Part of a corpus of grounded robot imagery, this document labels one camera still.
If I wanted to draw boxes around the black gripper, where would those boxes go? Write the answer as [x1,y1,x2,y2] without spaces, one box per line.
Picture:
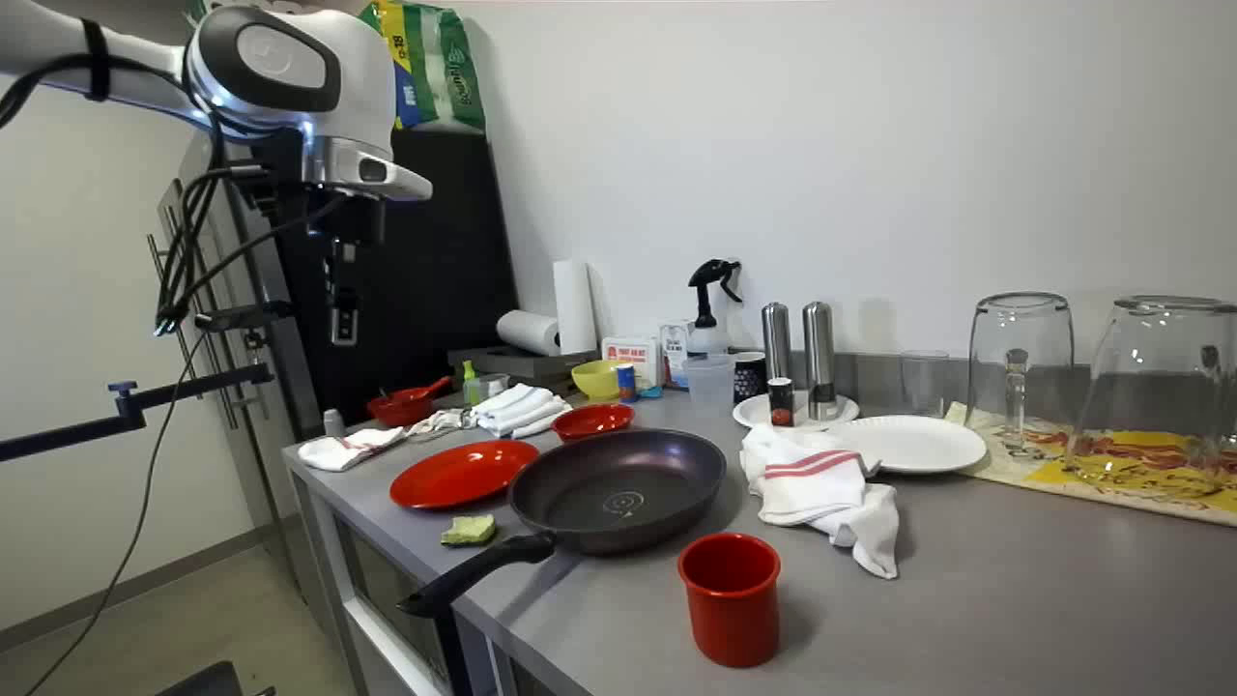
[315,195,391,352]

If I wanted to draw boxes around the yellow green sponge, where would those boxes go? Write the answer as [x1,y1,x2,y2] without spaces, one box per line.
[440,511,502,553]

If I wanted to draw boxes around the dark frying pan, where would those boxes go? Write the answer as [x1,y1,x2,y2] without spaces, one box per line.
[403,427,732,624]

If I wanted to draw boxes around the black cabinet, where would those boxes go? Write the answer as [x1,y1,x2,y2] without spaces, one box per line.
[265,125,520,436]

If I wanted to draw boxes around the red plastic utensil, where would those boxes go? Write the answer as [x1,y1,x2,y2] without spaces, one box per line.
[363,375,458,429]

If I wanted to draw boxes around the grey tray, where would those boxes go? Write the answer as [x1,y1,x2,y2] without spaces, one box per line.
[446,341,583,386]

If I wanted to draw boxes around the white paper towel roll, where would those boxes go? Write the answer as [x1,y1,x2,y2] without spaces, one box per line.
[494,306,570,360]
[549,254,605,360]

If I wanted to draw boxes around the crumpled white cloth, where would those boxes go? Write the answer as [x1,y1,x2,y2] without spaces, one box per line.
[293,408,467,476]

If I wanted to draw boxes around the green package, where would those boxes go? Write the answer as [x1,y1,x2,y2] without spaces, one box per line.
[359,0,491,133]

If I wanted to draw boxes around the white towel blue stripes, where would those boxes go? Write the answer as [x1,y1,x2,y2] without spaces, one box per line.
[463,379,577,440]

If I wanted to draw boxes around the red dinner plate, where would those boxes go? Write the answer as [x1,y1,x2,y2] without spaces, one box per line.
[386,436,543,516]

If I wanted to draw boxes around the yellow green bowl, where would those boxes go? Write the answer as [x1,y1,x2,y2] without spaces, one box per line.
[570,356,625,408]

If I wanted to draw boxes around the white first aid kit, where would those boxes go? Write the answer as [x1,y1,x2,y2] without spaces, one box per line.
[601,333,664,392]

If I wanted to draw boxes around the red bowl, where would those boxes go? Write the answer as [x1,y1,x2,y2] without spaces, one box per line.
[555,404,637,445]

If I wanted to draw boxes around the small white box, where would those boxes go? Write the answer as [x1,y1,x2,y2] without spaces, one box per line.
[655,320,692,392]

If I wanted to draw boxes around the spray bottle black nozzle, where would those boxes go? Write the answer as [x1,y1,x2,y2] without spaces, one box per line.
[683,254,745,393]

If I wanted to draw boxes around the clear plastic container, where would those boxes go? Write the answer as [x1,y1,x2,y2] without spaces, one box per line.
[732,350,772,404]

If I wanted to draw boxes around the small white saucer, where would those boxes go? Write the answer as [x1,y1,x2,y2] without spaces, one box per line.
[732,386,864,433]

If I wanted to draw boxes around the steel shaker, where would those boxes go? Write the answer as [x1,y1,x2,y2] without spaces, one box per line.
[799,297,845,408]
[759,297,796,386]

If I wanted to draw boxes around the black equipment stand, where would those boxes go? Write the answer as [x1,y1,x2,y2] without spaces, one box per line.
[150,659,283,696]

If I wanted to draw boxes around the red cup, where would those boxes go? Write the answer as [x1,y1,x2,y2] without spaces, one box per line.
[676,531,784,672]

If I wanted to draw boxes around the white towel red stripe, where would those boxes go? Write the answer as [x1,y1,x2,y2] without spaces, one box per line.
[736,422,904,584]

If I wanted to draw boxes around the white dinner plate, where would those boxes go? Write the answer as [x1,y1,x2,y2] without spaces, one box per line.
[823,410,994,481]

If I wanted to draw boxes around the yellow patterned mat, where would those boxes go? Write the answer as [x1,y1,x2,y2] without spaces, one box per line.
[945,397,1237,531]

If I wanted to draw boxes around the large upturned glass jar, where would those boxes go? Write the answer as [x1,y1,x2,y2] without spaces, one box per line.
[1080,294,1237,476]

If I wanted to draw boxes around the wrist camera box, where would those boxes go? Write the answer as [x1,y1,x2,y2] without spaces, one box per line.
[315,134,437,205]

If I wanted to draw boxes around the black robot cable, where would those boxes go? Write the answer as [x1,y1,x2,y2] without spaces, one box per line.
[150,163,355,341]

